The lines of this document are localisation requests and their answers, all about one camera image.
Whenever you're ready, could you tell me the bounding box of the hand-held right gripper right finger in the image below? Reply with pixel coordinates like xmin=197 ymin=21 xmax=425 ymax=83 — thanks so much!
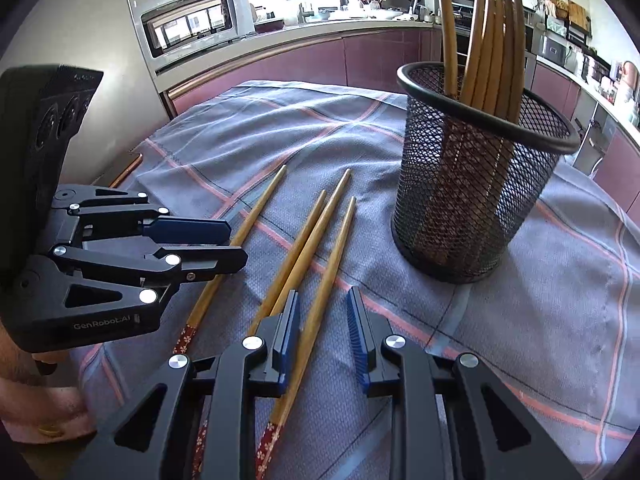
xmin=346 ymin=286 xmax=583 ymax=480

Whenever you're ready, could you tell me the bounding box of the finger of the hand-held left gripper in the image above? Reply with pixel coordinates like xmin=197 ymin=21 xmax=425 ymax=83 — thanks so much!
xmin=50 ymin=244 xmax=249 ymax=291
xmin=52 ymin=185 xmax=232 ymax=250

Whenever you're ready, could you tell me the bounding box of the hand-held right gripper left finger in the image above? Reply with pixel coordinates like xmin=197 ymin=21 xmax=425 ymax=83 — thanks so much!
xmin=67 ymin=290 xmax=301 ymax=480

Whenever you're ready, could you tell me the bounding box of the black mesh utensil holder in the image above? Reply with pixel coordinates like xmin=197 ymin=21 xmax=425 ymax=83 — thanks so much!
xmin=391 ymin=61 xmax=581 ymax=285

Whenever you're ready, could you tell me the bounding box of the person's left hand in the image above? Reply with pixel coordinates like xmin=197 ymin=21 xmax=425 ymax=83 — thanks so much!
xmin=0 ymin=322 xmax=97 ymax=443

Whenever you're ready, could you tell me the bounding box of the grey refrigerator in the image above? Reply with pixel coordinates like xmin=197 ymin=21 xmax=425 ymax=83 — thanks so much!
xmin=0 ymin=0 xmax=168 ymax=188

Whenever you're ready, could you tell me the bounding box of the blue plaid tablecloth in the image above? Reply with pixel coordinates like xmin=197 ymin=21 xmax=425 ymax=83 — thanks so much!
xmin=70 ymin=79 xmax=640 ymax=471

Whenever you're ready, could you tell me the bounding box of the white countertop oven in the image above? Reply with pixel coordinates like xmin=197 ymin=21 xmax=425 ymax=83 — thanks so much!
xmin=139 ymin=0 xmax=256 ymax=61

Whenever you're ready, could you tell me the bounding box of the pink base cabinet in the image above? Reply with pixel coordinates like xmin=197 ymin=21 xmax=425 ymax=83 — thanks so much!
xmin=165 ymin=27 xmax=443 ymax=116
xmin=590 ymin=125 xmax=640 ymax=211
xmin=530 ymin=60 xmax=583 ymax=121

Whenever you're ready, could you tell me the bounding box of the silver rice cooker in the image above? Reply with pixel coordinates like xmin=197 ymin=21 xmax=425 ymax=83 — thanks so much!
xmin=537 ymin=35 xmax=568 ymax=63

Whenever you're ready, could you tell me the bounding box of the pink thermos jug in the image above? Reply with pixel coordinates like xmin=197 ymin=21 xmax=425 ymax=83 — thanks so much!
xmin=620 ymin=60 xmax=640 ymax=96

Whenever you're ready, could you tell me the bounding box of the black wall rack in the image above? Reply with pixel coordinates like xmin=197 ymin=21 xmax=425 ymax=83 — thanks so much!
xmin=535 ymin=0 xmax=593 ymax=41

